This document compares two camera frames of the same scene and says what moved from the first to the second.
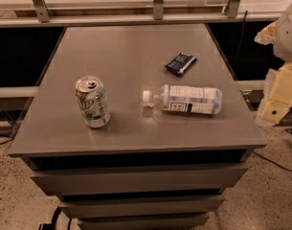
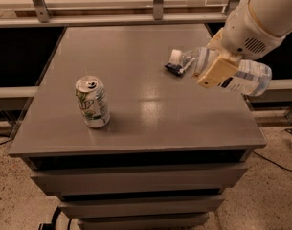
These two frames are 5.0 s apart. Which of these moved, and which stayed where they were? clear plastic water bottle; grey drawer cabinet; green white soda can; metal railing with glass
Moved: clear plastic water bottle
Stayed: metal railing with glass; green white soda can; grey drawer cabinet
